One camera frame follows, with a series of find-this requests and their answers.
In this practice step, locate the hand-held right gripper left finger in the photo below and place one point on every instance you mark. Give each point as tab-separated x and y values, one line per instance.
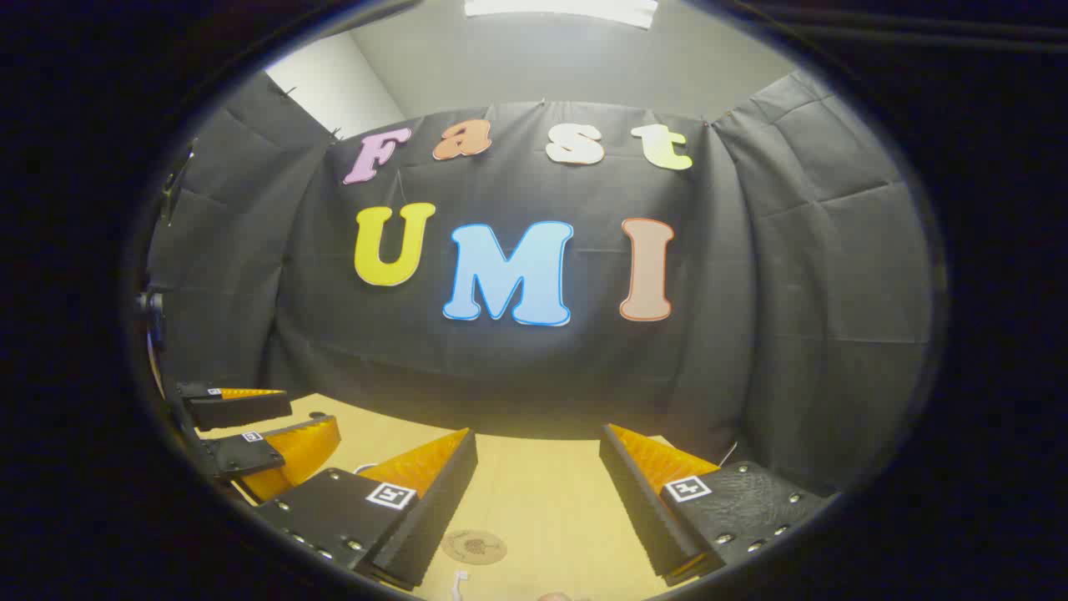
442	501

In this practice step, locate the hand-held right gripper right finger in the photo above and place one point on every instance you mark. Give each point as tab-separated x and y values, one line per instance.
638	509

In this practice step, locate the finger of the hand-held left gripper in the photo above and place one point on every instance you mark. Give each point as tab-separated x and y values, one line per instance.
242	409
250	455

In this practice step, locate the round cork coaster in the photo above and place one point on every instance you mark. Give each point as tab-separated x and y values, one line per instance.
474	547

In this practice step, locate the wooden desktop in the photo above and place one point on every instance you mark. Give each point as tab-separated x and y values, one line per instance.
542	501

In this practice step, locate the black backdrop cloth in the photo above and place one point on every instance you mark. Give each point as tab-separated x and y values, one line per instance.
751	292

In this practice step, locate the ceiling light panel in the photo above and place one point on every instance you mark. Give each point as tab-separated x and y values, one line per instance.
559	8

